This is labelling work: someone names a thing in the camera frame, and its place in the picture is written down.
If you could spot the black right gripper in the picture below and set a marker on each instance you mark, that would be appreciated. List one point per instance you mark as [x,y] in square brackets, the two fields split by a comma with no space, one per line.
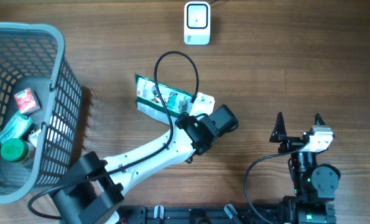
[279,135]

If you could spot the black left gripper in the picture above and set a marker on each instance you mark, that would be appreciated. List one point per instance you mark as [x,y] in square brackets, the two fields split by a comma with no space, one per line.
[185,116]

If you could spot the green 3M package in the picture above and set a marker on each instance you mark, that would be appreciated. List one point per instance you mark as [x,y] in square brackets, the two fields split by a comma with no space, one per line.
[148,100]

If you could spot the green lid jar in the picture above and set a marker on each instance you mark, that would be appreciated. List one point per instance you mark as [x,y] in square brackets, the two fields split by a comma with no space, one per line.
[18,151]

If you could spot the teal tissue pack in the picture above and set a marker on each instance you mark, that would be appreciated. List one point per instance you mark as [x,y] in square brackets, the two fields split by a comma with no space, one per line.
[16,127]

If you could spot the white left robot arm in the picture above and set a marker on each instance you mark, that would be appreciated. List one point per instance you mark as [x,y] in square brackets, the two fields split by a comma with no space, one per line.
[93,188]

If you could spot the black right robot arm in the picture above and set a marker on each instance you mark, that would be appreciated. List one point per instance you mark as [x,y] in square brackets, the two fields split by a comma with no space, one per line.
[314,184]

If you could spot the white barcode scanner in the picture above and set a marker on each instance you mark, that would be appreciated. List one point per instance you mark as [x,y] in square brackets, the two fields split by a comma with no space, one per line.
[197,23]

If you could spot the red small packet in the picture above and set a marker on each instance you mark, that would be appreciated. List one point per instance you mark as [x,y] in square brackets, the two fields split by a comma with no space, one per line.
[27,101]

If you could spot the grey plastic basket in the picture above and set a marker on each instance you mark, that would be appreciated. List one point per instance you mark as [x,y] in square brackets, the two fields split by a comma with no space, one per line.
[40,102]

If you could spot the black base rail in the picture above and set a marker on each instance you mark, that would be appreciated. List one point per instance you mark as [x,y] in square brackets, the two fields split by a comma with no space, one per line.
[140,214]

